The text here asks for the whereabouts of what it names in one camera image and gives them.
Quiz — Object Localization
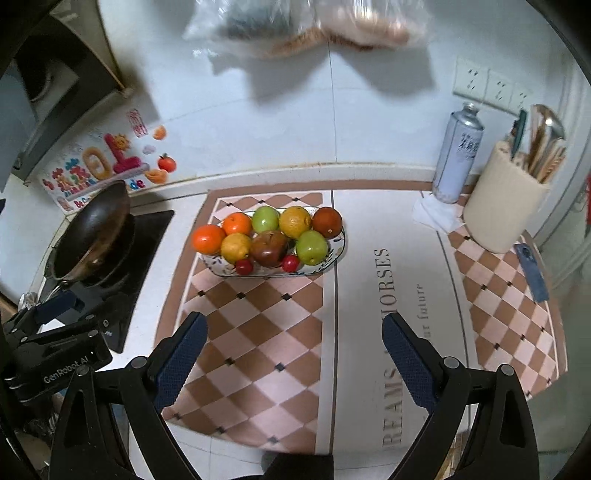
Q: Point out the yellow lemon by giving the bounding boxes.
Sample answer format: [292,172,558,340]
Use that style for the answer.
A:
[221,233,252,265]

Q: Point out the white spray can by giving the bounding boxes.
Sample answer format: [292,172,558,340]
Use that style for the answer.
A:
[432,102,484,204]

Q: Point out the range hood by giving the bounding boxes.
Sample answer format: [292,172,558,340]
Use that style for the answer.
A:
[1,1,125,186]

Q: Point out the white wall socket strip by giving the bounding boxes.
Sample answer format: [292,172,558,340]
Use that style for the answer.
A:
[452,57,533,115]

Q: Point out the blue sponge cloth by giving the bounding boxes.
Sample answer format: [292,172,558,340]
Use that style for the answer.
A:
[514,243,550,303]

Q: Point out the white paper towel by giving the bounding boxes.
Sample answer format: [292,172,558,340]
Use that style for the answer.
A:
[412,194,464,234]

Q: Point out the black frying pan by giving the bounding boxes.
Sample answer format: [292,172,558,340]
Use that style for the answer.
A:
[51,180,130,291]

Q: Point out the floral ceramic oval plate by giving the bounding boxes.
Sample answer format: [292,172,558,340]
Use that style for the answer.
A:
[197,204,346,278]

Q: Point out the black induction cooktop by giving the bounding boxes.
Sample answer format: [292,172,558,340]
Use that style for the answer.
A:
[57,210,174,353]

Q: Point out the large yellow orange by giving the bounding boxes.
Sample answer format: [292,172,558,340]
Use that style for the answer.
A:
[280,206,311,240]

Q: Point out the colourful wall sticker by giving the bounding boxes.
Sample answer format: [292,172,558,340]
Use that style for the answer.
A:
[37,108,179,214]

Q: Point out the cream utensil holder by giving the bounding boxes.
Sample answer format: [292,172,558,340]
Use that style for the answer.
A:
[463,141,550,254]

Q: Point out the utensils in holder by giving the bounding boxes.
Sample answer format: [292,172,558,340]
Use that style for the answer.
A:
[508,104,566,184]

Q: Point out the red apple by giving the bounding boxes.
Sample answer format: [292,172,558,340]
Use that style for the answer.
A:
[249,230,290,268]

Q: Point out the green apple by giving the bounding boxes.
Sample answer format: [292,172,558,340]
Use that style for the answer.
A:
[252,206,280,234]
[295,230,329,266]

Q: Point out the dark orange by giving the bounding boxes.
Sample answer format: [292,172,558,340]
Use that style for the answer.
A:
[311,207,342,239]

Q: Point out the small orange tangerine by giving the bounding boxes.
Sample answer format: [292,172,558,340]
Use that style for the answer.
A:
[221,212,252,236]

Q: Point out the checkered brown kitchen mat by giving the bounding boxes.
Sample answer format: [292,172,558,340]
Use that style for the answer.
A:
[157,189,564,454]

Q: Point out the plastic bag hanging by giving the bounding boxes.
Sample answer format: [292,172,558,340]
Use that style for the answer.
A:
[183,0,431,59]

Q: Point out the red cherry tomato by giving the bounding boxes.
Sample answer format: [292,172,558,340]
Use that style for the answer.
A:
[235,258,253,276]
[281,254,301,273]

